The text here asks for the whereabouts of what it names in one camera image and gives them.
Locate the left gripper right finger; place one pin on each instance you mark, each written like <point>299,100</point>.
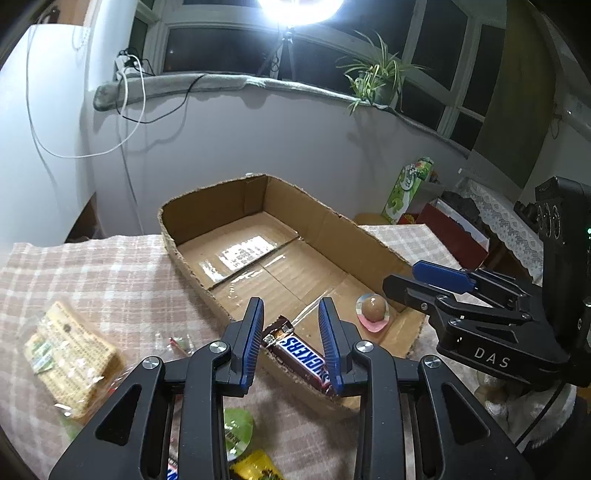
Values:
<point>454,436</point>

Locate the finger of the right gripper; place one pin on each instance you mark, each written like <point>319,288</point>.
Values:
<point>443,275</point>
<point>434,299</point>

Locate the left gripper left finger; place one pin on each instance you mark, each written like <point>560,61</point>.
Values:
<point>129,436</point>

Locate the chocolate egg pink cup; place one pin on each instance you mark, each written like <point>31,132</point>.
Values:
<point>373,313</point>

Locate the green lid jelly cup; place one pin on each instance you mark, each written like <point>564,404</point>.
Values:
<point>238,430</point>

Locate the Snickers bar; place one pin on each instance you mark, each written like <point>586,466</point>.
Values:
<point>172,469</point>
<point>282,341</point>

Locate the yellow candy packet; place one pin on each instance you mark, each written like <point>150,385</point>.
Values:
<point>256,466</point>

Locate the packaged sliced bread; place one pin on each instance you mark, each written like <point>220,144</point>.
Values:
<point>74,362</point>

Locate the red dates clear bag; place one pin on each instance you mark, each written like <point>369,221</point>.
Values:
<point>171,348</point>

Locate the red box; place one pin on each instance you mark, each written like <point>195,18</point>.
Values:
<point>465,242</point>

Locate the lace covered side table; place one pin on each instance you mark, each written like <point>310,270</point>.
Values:
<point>497,212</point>

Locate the green snack carton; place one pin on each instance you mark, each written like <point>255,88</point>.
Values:
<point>411,177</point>

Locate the cardboard box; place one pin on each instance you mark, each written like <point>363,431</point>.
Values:
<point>259,236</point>

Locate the potted spider plant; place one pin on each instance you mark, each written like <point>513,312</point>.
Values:
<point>379,80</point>

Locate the black tripod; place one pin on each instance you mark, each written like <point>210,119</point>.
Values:
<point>284,48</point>

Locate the white power strip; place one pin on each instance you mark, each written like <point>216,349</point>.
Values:
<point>128,66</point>

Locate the ring light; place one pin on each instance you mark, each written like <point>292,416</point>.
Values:
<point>297,13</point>

